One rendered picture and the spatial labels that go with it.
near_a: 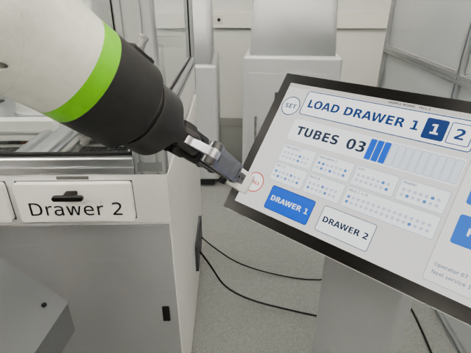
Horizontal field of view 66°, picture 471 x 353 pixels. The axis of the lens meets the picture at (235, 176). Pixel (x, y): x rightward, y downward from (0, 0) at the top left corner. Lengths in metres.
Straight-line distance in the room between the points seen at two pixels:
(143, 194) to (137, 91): 0.66
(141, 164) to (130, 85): 0.61
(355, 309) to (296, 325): 1.01
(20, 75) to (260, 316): 1.65
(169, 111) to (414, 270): 0.42
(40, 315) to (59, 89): 0.51
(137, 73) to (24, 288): 0.52
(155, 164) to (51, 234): 0.36
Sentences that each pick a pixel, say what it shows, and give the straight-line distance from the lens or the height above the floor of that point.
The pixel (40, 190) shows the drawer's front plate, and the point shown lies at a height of 0.91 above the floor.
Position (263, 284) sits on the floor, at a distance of 1.98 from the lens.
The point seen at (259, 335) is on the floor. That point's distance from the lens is 1.76.
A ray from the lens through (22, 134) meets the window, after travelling 1.02.
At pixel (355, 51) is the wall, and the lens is 4.16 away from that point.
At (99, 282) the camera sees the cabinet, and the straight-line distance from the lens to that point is 1.17.
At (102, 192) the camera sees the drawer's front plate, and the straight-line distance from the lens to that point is 0.97.
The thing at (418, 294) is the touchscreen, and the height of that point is 0.97.
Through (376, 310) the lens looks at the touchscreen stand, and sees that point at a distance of 0.80.
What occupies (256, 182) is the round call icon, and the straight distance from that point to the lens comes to 0.72.
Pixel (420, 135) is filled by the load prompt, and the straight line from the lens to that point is 0.66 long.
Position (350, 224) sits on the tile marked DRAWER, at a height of 1.01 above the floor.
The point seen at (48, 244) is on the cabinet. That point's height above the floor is 0.74.
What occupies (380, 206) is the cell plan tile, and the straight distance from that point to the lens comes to 0.62.
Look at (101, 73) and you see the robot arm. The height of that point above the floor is 1.29.
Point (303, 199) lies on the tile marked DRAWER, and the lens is 0.66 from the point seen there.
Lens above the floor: 1.34
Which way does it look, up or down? 26 degrees down
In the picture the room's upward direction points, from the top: straight up
